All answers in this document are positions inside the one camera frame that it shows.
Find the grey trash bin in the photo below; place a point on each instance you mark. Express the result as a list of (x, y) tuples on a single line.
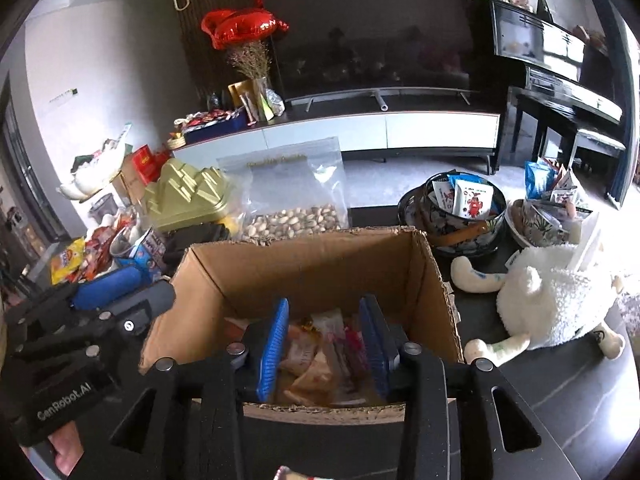
[(102, 209)]

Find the blue tray of sweets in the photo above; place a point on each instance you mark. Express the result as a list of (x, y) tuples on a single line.
[(212, 122)]

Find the black metronome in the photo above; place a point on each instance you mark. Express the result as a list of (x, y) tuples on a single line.
[(544, 10)]

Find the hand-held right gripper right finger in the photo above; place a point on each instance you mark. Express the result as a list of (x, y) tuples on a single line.
[(376, 355)]

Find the white lotus two-tier tray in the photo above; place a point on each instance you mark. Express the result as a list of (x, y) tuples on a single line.
[(90, 175)]

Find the floral patterned ceramic bowl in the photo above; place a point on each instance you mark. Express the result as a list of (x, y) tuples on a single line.
[(530, 230)]

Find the pile of snack packets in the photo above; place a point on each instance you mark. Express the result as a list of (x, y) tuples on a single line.
[(320, 355)]

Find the black upright piano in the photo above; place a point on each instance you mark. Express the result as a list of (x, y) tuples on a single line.
[(550, 50)]

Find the dark framed glass door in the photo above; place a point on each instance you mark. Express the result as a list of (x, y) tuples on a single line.
[(20, 185)]

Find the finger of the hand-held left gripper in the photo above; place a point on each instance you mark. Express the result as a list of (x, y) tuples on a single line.
[(107, 287), (145, 305)]

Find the white television cabinet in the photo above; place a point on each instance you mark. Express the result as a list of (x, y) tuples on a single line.
[(425, 130)]

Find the glass vase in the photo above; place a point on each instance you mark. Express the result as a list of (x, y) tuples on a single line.
[(261, 100)]

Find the gold paper bags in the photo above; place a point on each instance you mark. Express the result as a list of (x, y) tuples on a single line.
[(240, 95)]

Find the white triangular snack packets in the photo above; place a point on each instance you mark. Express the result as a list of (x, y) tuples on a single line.
[(565, 185)]

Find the black flat television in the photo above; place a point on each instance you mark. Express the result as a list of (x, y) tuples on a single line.
[(375, 45)]

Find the gold mountain-shaped box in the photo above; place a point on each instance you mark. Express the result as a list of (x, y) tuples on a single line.
[(185, 195)]

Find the red gift box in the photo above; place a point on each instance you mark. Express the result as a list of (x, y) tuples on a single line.
[(147, 165)]

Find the blue patterned ceramic bowl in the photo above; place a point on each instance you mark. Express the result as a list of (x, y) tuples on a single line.
[(465, 240)]

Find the black box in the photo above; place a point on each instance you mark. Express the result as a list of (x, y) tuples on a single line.
[(195, 242)]

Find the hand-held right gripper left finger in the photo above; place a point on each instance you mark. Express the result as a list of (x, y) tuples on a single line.
[(272, 355)]

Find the clear plastic bag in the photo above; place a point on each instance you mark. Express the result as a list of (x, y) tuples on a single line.
[(274, 102)]

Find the white plush sheep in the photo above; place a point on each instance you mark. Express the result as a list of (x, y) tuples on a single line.
[(550, 295)]

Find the heap of colourful wrapped sweets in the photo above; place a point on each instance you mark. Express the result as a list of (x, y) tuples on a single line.
[(95, 255)]

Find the blue snack bag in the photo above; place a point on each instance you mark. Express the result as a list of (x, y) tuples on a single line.
[(537, 179)]

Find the clear bag of pistachios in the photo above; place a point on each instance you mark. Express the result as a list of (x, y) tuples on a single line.
[(285, 185)]

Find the small woven basket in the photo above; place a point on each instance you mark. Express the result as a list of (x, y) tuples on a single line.
[(177, 141)]

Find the blue snack carton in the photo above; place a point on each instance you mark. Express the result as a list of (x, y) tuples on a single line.
[(152, 252)]

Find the open cardboard carton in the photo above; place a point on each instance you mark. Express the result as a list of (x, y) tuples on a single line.
[(127, 180)]

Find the person's left hand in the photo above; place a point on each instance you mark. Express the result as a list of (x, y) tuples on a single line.
[(69, 452)]

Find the white snack packet red print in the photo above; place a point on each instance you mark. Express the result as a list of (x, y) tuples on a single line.
[(472, 202)]

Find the black piano bench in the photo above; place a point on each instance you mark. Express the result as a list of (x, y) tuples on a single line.
[(600, 140)]

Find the small blue snack packet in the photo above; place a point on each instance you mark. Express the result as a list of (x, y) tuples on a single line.
[(467, 179)]

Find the brown cardboard box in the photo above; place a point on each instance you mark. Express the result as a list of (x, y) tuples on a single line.
[(310, 260)]

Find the dried flower bunch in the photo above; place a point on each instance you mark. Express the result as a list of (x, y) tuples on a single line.
[(250, 60)]

